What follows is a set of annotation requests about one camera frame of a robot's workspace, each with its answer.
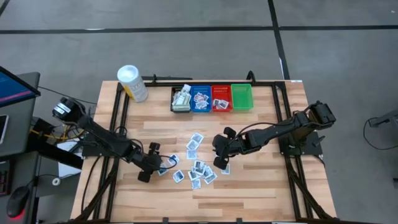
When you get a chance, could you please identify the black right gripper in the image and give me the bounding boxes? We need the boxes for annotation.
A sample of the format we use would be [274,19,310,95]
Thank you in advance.
[213,126,239,170]

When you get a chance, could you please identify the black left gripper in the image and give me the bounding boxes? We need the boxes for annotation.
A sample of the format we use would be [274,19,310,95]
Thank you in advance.
[137,142,167,184]

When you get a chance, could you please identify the red slotted plastic basket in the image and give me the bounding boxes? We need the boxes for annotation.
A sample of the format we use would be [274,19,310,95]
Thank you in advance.
[211,85,233,113]

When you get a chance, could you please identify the green slotted plastic basket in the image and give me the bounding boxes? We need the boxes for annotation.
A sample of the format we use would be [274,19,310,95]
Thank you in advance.
[231,83,254,112]

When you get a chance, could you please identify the black slotted plastic basket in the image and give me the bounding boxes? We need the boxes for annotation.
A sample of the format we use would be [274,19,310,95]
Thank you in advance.
[170,85,192,113]

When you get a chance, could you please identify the blue slotted plastic basket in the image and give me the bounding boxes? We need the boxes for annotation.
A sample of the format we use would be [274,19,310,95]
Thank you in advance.
[190,85,213,113]

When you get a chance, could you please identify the white wipes canister yellow label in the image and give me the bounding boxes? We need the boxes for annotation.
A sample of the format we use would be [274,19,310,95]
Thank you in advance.
[116,64,149,103]

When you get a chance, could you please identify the white paper sheet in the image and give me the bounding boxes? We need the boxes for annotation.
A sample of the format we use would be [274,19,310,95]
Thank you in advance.
[57,138,83,179]

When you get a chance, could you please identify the black diagonal support beam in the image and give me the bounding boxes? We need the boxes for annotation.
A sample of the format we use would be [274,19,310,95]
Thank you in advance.
[29,118,85,170]

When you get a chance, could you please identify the black computer mouse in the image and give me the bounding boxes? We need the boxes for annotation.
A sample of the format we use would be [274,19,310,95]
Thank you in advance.
[6,185,31,220]

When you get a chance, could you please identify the laptop with blue screen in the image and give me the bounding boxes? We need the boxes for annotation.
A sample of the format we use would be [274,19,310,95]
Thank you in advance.
[0,72,42,158]

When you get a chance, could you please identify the black keyboard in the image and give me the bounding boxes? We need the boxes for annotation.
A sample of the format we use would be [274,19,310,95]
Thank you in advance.
[0,160,12,197]

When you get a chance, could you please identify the smartphone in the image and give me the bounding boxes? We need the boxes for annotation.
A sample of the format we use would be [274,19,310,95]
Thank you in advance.
[0,114,10,146]

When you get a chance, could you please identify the monitor with blue screen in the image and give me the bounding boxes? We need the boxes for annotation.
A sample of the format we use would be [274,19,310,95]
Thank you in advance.
[0,65,42,108]

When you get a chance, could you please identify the grey stand foot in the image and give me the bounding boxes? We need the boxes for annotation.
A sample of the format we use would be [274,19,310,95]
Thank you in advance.
[368,108,398,128]

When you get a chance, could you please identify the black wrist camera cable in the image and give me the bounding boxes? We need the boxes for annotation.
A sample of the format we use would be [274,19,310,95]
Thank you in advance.
[234,121,295,141]
[136,138,178,171]

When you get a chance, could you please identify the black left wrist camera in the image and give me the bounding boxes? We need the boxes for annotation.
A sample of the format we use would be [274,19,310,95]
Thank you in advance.
[132,148,146,162]

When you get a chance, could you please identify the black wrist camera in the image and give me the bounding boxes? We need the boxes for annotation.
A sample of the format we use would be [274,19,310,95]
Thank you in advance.
[238,136,257,155]
[132,148,146,162]

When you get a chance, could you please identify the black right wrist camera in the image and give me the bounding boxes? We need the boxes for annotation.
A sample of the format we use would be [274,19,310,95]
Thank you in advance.
[238,136,257,155]

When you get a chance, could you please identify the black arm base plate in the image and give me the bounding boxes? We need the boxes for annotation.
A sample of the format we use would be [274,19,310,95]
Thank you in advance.
[277,130,326,157]
[81,132,127,157]

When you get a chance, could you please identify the black cable along frame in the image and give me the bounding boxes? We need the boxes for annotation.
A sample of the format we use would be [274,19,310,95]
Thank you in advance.
[80,155,103,216]

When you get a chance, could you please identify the thin black cable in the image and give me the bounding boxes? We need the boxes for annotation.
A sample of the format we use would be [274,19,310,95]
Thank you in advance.
[39,85,98,105]

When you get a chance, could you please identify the black floor cable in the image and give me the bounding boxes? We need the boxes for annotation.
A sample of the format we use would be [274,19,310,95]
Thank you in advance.
[363,117,398,152]

